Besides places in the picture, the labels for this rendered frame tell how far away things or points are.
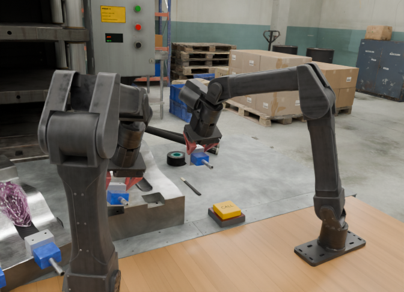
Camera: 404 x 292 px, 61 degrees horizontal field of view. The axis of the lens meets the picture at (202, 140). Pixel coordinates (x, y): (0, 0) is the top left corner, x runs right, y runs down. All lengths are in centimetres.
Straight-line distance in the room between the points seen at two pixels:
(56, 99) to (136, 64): 120
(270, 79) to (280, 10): 804
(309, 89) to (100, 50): 108
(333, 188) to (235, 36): 783
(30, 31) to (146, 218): 94
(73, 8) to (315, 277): 124
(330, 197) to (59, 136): 63
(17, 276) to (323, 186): 70
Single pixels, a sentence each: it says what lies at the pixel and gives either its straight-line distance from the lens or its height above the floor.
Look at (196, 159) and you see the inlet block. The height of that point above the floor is 95.
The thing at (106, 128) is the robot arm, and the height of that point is 120.
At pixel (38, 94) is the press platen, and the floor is 102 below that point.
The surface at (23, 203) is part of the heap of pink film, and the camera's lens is 96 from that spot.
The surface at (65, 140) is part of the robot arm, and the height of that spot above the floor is 118.
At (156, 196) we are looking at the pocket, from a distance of 96.
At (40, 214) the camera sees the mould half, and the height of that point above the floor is 87.
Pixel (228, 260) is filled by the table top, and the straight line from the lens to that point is 87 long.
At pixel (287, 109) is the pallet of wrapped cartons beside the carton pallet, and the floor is 23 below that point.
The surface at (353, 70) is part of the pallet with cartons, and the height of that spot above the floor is 71.
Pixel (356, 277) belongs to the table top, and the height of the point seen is 80.
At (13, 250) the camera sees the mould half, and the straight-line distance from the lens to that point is 87.
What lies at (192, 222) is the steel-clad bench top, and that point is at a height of 80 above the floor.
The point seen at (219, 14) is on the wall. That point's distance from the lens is 836.
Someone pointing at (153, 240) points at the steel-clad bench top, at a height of 80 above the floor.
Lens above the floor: 134
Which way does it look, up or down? 19 degrees down
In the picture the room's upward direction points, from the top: 3 degrees clockwise
